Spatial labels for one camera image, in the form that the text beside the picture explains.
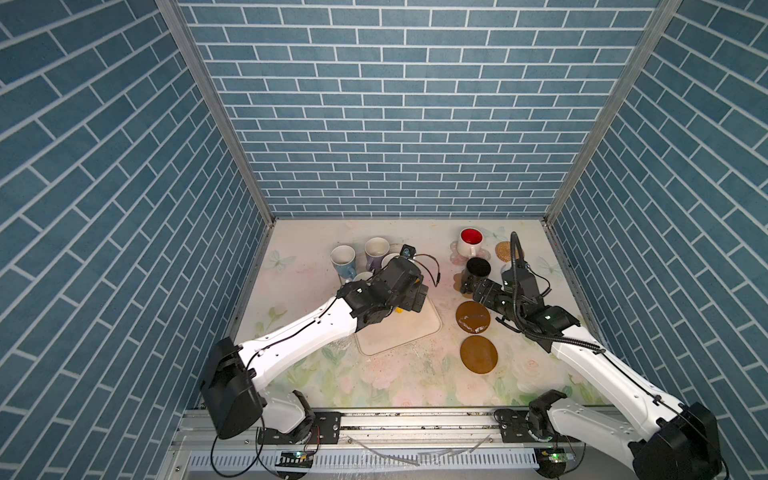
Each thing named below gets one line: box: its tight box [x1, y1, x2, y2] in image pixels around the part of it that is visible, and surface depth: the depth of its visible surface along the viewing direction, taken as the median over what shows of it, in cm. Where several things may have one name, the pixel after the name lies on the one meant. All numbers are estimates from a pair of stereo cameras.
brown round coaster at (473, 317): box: [455, 300, 491, 334], surface depth 94 cm
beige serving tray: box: [354, 296, 443, 356], surface depth 90 cm
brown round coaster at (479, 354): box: [460, 335, 498, 374], surface depth 87 cm
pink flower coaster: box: [450, 241, 469, 266], surface depth 111 cm
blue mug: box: [330, 244, 357, 280], surface depth 99 cm
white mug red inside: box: [457, 227, 485, 259], surface depth 107 cm
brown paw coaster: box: [453, 269, 464, 292], surface depth 104 cm
